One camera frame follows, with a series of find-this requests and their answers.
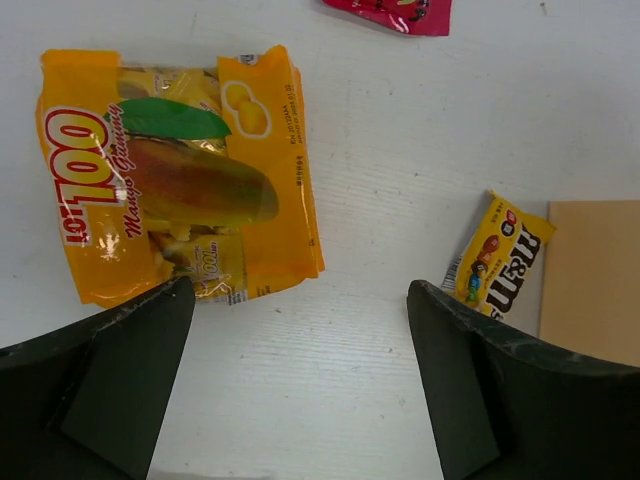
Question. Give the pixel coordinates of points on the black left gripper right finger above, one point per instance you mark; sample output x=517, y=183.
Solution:
x=506, y=405

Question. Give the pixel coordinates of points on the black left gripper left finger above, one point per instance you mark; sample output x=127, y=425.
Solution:
x=87, y=401

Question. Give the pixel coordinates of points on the brown paper bag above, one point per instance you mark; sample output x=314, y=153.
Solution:
x=590, y=299

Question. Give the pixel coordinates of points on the orange mango gummy bag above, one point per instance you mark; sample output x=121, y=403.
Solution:
x=196, y=172

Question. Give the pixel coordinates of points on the yellow M&M's packet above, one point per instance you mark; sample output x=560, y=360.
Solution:
x=489, y=273

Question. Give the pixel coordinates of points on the red heart candy packet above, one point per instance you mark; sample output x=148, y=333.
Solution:
x=408, y=17

